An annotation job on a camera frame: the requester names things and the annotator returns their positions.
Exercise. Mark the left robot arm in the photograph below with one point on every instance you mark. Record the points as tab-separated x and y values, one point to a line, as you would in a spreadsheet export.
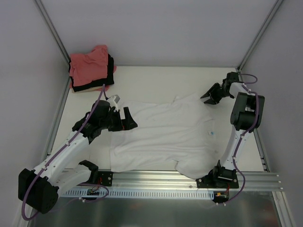
41	187

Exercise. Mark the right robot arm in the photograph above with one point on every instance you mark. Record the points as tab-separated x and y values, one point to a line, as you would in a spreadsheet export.
246	116

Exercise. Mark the beige folded shirt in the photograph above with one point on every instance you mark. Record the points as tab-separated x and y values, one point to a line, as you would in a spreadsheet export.
87	90

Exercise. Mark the white t shirt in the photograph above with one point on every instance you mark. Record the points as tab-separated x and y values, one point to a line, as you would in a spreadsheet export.
181	131

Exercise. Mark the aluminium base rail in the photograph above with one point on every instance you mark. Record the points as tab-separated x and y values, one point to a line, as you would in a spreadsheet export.
156	180

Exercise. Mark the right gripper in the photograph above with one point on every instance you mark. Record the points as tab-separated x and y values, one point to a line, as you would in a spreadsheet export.
220	90

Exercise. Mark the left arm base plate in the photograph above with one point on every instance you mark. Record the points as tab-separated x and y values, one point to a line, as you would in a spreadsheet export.
105	178

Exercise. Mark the frame post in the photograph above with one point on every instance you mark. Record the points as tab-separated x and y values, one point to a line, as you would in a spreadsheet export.
48	21
273	11

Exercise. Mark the right frame post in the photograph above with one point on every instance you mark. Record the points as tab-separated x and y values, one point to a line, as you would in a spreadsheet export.
273	11

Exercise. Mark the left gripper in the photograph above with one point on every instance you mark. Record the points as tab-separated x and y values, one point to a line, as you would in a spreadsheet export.
119	121

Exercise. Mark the top pink folded shirt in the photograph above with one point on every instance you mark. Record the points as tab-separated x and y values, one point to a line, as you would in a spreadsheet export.
89	67

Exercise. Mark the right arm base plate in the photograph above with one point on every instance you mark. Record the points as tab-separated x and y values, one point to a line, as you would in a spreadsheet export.
218	182

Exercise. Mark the white slotted cable duct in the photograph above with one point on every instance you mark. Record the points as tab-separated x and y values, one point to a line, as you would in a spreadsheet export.
140	194

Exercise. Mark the right side frame rail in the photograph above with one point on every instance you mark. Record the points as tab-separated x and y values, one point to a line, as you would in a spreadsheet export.
250	79

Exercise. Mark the frame rail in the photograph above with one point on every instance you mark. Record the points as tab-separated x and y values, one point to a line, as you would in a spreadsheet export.
57	119
250	79

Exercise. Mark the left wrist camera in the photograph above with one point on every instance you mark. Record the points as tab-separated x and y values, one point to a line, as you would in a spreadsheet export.
114	99

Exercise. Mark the left side frame rail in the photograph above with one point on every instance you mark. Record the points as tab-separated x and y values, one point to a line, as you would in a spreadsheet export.
57	119

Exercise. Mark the left frame post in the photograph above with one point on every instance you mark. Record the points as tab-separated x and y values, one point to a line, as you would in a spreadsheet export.
48	21

